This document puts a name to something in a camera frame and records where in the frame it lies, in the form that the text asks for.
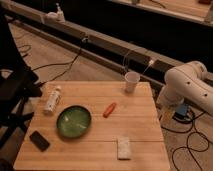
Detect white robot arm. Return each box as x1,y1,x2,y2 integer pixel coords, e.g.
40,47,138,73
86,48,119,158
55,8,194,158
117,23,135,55
158,61,213,115

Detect green ceramic bowl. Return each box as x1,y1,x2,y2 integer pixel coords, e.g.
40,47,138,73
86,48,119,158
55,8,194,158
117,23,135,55
56,105,91,138

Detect orange carrot toy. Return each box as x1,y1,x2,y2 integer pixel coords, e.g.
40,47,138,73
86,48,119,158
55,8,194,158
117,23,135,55
103,102,117,118

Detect white plastic bottle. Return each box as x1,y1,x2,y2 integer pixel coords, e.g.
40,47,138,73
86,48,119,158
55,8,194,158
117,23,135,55
43,86,61,115

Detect white sponge block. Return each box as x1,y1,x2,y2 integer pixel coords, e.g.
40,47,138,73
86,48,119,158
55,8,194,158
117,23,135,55
117,137,131,160

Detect blue power box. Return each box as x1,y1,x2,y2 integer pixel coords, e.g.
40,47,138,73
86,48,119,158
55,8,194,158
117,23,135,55
175,104,188,117

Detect black office chair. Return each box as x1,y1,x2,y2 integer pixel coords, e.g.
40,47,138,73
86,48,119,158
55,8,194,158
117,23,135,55
0,9,44,151

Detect black phone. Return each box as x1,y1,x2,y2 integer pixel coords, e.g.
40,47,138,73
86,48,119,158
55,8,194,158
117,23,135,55
30,131,50,151

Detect black floor cable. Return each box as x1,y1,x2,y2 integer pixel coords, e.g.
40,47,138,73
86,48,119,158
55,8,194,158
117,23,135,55
31,39,88,84

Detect white cable on rail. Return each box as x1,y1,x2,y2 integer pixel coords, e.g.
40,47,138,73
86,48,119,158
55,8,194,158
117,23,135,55
121,49,156,76

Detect white object on rail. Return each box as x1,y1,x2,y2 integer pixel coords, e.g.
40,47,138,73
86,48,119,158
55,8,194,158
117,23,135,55
45,4,65,22

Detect black cables by robot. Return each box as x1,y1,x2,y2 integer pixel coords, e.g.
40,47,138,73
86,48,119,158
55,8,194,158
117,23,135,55
159,108,213,171

